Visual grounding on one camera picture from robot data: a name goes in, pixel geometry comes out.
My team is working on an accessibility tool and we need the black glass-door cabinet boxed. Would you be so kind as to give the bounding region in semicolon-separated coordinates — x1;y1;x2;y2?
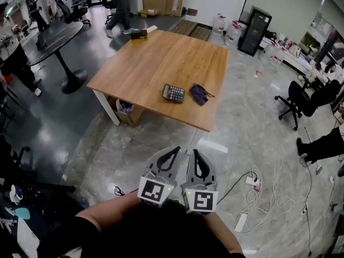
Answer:
237;5;273;57

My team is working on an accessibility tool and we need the wooden pallet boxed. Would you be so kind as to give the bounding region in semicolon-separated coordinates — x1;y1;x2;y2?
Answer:
170;19;212;42

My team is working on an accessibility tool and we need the white mug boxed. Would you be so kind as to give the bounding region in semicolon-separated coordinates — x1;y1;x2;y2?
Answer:
10;184;24;204

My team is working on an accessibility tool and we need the white cable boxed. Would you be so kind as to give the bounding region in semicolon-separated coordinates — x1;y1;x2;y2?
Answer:
240;143;296;234

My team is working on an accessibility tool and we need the black office chair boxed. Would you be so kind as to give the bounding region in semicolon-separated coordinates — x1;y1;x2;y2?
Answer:
54;0;92;28
274;80;310;131

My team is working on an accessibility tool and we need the person's left forearm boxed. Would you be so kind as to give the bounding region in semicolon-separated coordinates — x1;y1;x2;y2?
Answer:
75;191;143;232

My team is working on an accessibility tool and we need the person's black clothing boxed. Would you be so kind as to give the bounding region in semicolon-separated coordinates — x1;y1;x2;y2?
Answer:
37;199;247;258

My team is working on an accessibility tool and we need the black box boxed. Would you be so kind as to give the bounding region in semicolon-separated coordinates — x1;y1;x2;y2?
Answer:
130;29;149;41

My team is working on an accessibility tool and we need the black calculator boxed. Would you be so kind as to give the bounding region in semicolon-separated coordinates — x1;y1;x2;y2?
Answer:
162;83;186;104

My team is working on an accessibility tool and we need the teal flat object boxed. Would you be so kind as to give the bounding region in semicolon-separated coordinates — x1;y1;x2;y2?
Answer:
4;206;31;220

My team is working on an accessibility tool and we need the long white power strip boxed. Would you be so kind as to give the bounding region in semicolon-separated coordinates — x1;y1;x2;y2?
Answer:
234;212;248;233

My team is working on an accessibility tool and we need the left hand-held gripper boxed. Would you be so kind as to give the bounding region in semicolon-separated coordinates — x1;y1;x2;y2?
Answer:
137;146;182;208

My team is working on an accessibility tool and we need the white plastic bag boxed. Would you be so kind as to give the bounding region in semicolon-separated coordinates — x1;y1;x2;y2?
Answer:
116;98;134;116

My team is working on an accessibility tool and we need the flat cardboard tray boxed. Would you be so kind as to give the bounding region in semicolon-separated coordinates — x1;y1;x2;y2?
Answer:
137;9;161;18

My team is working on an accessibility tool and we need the person's right forearm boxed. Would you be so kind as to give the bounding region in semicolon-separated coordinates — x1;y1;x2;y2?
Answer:
203;211;245;254

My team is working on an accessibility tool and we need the clear water jug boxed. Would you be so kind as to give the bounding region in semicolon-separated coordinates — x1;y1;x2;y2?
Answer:
264;42;286;67
212;13;226;37
225;20;243;47

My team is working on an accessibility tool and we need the dark purple cloth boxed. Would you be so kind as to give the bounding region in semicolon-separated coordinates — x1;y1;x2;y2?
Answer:
189;83;216;106

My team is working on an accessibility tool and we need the round black pedestal table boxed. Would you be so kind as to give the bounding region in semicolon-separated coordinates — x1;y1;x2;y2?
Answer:
26;20;88;95

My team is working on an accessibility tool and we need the black cable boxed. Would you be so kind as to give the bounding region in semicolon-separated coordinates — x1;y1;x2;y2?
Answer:
216;170;263;205

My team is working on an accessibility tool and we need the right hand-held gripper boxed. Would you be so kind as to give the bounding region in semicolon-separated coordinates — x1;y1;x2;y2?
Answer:
181;149;219;216

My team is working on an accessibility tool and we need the open cardboard box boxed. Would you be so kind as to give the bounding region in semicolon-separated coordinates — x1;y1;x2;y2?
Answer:
108;96;145;127

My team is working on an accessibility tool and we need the wooden table with white legs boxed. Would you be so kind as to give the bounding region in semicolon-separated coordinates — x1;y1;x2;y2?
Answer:
86;29;230;133

